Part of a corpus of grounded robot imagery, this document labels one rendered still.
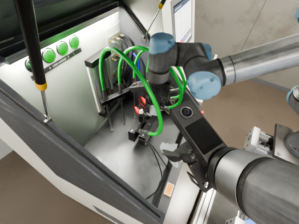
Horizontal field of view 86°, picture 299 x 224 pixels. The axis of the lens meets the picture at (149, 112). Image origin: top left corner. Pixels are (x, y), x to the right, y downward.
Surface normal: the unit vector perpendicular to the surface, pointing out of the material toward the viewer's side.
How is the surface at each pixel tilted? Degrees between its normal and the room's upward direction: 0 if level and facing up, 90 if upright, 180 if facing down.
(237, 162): 52
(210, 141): 19
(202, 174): 45
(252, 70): 78
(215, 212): 0
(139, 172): 0
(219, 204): 0
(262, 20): 90
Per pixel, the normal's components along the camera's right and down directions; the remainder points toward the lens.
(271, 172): -0.51, -0.85
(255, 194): -0.95, -0.21
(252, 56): -0.29, -0.26
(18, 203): 0.05, -0.68
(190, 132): 0.00, -0.41
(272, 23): -0.52, 0.61
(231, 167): -0.79, -0.57
